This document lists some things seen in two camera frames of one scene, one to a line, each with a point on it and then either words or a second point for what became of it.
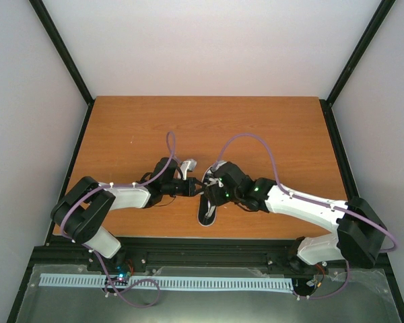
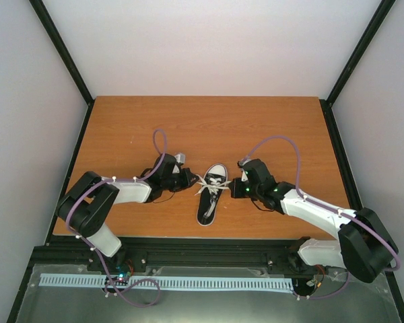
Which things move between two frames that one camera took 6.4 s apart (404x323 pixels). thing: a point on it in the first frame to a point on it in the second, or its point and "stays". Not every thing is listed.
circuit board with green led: x=120 y=278 stays
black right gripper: x=214 y=196 to x=236 y=190
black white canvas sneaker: x=208 y=202 stays
